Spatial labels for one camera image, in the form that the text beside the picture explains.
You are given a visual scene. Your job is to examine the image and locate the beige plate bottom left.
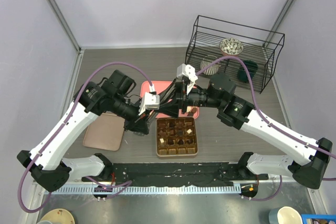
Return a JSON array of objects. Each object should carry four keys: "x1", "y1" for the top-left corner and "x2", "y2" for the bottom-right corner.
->
[{"x1": 38, "y1": 208, "x2": 75, "y2": 224}]

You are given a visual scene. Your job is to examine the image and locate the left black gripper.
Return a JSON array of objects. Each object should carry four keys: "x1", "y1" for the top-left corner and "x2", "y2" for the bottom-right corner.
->
[{"x1": 111, "y1": 94, "x2": 150, "y2": 135}]

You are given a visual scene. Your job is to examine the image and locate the black wire rack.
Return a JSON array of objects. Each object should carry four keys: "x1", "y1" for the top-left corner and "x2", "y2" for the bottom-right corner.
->
[{"x1": 185, "y1": 15, "x2": 285, "y2": 93}]

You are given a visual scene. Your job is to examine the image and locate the gold chocolate box with tray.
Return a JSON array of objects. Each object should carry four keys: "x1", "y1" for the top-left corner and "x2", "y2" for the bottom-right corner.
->
[{"x1": 156, "y1": 117, "x2": 198, "y2": 158}]

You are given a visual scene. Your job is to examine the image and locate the blue box corner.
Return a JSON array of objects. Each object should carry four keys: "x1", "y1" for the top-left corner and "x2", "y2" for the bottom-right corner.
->
[{"x1": 301, "y1": 214, "x2": 336, "y2": 224}]

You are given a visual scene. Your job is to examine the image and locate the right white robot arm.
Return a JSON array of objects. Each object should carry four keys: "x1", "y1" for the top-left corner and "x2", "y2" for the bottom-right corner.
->
[{"x1": 153, "y1": 73, "x2": 333, "y2": 189}]

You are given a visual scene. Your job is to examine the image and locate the purple cable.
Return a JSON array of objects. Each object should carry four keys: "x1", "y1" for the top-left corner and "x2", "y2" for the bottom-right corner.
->
[
  {"x1": 195, "y1": 55, "x2": 336, "y2": 201},
  {"x1": 17, "y1": 61, "x2": 155, "y2": 213}
]

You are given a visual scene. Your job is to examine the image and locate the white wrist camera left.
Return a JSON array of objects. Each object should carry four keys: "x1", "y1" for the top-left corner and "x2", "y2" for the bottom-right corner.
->
[{"x1": 139, "y1": 84, "x2": 160, "y2": 115}]

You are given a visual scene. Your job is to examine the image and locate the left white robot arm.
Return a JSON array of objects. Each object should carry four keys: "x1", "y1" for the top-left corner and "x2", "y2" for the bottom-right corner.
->
[{"x1": 17, "y1": 70, "x2": 148, "y2": 192}]

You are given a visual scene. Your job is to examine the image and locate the white bowl bottom right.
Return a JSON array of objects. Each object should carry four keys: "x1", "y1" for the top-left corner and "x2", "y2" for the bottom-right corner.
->
[{"x1": 269, "y1": 206, "x2": 303, "y2": 224}]

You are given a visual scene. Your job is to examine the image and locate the rose gold tin lid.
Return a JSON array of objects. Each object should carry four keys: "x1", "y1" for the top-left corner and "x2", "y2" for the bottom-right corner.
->
[{"x1": 82, "y1": 113, "x2": 124, "y2": 152}]

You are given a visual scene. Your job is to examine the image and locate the striped ceramic cup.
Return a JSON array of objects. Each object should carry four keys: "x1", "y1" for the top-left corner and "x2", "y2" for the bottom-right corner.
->
[{"x1": 199, "y1": 55, "x2": 220, "y2": 76}]

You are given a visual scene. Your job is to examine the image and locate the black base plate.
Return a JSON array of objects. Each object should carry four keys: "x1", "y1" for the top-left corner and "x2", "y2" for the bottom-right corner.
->
[{"x1": 91, "y1": 162, "x2": 269, "y2": 187}]

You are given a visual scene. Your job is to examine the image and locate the pink plastic tray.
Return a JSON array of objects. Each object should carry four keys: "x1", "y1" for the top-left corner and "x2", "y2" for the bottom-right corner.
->
[{"x1": 140, "y1": 81, "x2": 199, "y2": 119}]

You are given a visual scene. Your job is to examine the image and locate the dark green mug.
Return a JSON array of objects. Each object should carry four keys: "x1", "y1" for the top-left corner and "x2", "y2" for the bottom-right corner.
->
[{"x1": 237, "y1": 60, "x2": 258, "y2": 83}]

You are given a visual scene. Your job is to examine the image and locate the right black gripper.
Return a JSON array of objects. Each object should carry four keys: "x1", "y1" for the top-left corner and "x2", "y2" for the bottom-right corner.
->
[{"x1": 159, "y1": 76, "x2": 224, "y2": 118}]

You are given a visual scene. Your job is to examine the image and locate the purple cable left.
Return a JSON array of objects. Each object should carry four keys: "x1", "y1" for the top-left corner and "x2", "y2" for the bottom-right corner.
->
[{"x1": 17, "y1": 61, "x2": 155, "y2": 213}]

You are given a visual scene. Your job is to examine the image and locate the floral ceramic bowl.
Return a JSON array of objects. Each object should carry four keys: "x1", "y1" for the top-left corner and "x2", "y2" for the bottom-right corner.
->
[{"x1": 219, "y1": 38, "x2": 244, "y2": 57}]

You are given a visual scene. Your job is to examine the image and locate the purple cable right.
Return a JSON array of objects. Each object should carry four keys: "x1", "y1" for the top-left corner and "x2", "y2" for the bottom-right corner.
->
[{"x1": 195, "y1": 55, "x2": 336, "y2": 201}]

